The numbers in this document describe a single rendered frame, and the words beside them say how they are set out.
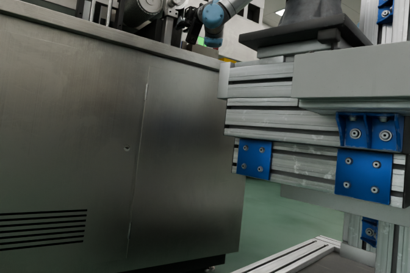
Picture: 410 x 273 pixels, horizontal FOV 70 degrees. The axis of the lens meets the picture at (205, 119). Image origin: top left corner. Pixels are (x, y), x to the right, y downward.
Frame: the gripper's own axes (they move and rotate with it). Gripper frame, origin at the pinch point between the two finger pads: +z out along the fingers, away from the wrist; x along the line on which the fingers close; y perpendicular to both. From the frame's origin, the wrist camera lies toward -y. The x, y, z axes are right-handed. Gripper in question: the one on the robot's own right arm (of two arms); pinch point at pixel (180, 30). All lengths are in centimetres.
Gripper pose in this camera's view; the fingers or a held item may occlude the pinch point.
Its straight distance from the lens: 150.7
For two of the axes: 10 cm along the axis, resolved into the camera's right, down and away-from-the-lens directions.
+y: 1.1, -9.9, 0.6
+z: -5.6, -0.1, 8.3
